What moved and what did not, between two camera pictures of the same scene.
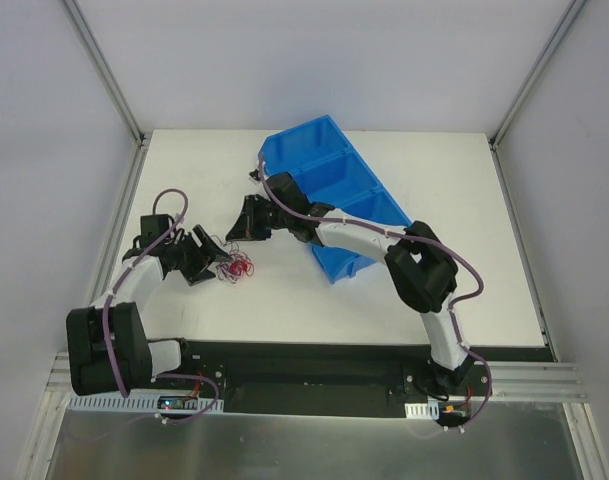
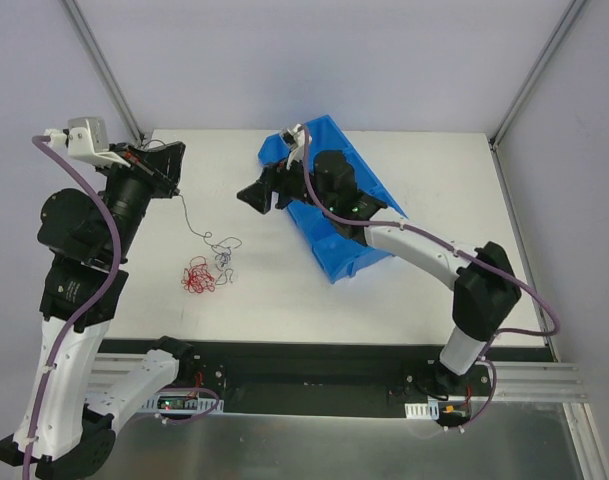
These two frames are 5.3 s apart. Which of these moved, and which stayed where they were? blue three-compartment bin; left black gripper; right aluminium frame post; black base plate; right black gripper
Moved: left black gripper; right black gripper
Stayed: black base plate; right aluminium frame post; blue three-compartment bin
